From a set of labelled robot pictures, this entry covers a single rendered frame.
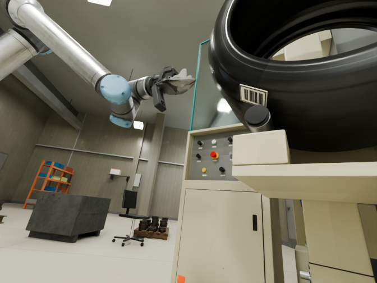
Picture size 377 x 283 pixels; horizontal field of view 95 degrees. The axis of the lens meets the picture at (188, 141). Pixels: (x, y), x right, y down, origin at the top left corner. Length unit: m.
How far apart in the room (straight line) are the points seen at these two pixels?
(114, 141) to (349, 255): 11.15
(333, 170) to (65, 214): 3.59
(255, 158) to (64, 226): 3.50
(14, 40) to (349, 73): 1.11
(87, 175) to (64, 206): 7.65
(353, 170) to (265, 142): 0.11
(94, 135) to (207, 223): 11.09
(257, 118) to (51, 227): 3.65
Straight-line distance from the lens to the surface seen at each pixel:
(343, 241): 0.67
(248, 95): 0.39
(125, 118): 0.74
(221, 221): 1.07
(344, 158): 0.68
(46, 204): 3.89
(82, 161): 11.57
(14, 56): 1.09
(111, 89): 0.64
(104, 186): 10.88
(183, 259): 1.20
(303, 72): 0.37
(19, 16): 0.99
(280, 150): 0.31
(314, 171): 0.30
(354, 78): 0.37
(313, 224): 0.67
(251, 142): 0.33
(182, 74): 0.66
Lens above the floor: 0.73
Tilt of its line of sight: 21 degrees up
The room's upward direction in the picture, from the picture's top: 7 degrees clockwise
